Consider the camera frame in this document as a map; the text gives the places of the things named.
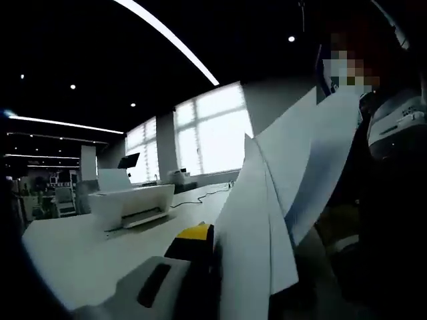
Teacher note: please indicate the stack of white printing papers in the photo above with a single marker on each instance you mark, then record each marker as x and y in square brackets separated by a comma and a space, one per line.
[287, 166]

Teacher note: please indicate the white countertop appliance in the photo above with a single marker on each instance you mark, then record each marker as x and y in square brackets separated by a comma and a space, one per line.
[178, 175]

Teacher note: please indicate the black monitor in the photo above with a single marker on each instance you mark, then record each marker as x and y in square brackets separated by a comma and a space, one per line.
[129, 161]

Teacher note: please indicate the white chest device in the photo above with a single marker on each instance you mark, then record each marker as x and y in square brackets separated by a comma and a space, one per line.
[397, 126]

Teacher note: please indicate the white table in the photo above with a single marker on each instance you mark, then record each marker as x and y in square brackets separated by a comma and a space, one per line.
[73, 246]

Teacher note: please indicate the paper sheet in printer tray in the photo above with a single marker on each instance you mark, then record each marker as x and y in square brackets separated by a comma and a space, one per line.
[113, 180]

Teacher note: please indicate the person's dark shirt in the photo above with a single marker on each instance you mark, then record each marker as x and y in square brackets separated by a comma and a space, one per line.
[390, 233]

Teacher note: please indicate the narrow window with blinds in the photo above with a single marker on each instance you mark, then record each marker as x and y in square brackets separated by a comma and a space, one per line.
[141, 150]

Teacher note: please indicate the large window with blinds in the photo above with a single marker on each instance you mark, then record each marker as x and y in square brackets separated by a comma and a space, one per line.
[213, 133]

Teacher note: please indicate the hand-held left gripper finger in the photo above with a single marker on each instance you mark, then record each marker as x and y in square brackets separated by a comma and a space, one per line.
[160, 286]

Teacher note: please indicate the ceiling light strip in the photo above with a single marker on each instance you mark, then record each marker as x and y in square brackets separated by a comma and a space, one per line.
[173, 36]

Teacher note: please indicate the white printer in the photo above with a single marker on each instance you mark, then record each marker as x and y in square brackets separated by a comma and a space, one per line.
[140, 200]

